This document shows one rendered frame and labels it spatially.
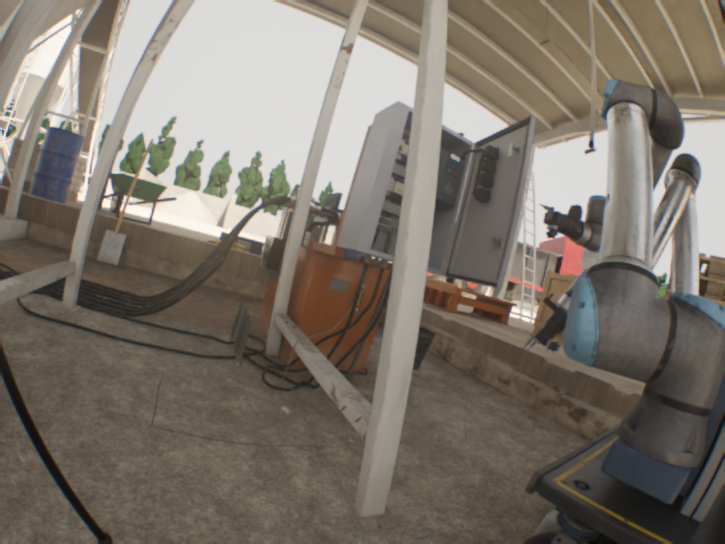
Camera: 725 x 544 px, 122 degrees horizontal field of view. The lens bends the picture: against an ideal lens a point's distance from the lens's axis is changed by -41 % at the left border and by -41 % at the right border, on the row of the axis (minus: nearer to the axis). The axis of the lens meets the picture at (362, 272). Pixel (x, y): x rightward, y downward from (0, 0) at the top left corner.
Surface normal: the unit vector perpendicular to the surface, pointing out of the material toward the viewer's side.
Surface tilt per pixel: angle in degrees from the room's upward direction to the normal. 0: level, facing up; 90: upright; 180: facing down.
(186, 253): 90
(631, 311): 72
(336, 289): 90
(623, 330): 87
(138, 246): 90
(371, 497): 80
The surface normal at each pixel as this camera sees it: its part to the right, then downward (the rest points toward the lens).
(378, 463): 0.45, -0.02
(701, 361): -0.53, -0.08
